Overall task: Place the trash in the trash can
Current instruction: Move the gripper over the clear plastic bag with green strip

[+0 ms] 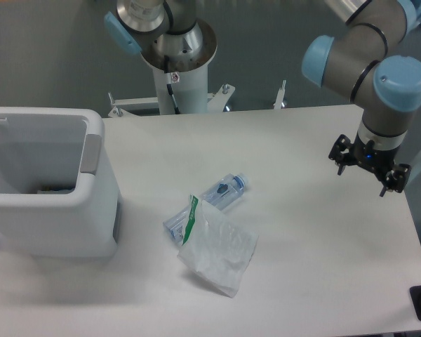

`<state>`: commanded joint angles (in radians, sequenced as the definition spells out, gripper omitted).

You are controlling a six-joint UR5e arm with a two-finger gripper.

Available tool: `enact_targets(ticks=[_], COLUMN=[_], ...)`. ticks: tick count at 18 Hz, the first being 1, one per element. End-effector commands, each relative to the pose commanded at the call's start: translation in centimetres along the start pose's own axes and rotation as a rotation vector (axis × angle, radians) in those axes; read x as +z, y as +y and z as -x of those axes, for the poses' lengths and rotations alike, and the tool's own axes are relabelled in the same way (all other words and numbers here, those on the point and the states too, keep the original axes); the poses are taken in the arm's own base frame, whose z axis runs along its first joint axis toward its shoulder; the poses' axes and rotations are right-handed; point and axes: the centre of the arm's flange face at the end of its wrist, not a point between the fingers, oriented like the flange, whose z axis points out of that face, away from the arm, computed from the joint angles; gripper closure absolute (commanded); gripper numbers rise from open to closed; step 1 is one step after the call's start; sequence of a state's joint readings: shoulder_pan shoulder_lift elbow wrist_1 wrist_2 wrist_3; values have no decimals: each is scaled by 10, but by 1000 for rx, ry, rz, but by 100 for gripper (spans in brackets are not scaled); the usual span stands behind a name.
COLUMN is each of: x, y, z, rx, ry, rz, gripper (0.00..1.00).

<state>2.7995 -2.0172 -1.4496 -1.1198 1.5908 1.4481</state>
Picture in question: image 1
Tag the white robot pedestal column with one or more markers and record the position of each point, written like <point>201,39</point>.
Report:
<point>182,59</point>

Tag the white plastic bag wrapper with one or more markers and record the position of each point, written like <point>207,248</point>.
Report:
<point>214,248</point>

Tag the clear plastic water bottle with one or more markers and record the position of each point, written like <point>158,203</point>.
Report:
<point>220,195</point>

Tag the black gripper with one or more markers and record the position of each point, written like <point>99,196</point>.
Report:
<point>394,177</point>

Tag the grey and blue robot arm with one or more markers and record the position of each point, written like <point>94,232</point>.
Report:
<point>358,66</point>

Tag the white pedestal base frame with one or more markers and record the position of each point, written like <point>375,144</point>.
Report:
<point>174,101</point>

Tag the white trash can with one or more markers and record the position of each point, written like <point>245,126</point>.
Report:
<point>59,196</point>

